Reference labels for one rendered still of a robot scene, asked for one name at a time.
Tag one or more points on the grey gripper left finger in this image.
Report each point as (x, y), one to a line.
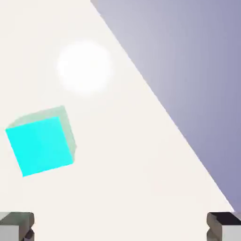
(17, 224)

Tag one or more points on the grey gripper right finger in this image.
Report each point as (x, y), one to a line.
(224, 226)

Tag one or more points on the small cyan cube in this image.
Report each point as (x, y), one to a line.
(39, 145)

